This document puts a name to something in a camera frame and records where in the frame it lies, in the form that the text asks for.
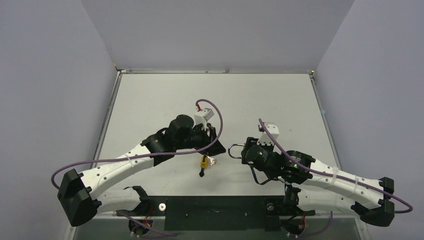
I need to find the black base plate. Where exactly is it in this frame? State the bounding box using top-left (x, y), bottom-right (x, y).
top-left (117, 195), bottom-right (316, 232)

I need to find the yellow padlock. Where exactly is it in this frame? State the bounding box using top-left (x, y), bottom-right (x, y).
top-left (199, 155), bottom-right (220, 178)

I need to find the large brass padlock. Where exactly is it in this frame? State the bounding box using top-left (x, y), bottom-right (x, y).
top-left (227, 143), bottom-right (245, 160)

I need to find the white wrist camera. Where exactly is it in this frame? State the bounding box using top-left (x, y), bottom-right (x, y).
top-left (194, 108), bottom-right (215, 130)
top-left (256, 122), bottom-right (280, 147)

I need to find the purple cable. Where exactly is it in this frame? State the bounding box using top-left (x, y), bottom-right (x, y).
top-left (258, 118), bottom-right (414, 215)
top-left (50, 98), bottom-right (224, 191)

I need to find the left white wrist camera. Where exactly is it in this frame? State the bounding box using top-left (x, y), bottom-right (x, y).
top-left (194, 108), bottom-right (215, 130)

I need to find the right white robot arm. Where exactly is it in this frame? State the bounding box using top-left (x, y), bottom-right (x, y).
top-left (241, 137), bottom-right (395, 227)

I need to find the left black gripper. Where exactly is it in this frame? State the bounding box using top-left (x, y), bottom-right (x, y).
top-left (175, 123), bottom-right (226, 157)

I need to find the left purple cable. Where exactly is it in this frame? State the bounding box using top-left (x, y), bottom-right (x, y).
top-left (50, 98), bottom-right (224, 191)

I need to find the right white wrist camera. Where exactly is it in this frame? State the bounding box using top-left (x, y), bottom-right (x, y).
top-left (256, 122), bottom-right (280, 147)

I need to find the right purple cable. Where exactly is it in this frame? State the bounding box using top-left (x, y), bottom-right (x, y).
top-left (258, 118), bottom-right (414, 215)

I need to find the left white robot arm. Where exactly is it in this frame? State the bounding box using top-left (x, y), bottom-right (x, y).
top-left (57, 114), bottom-right (226, 227)

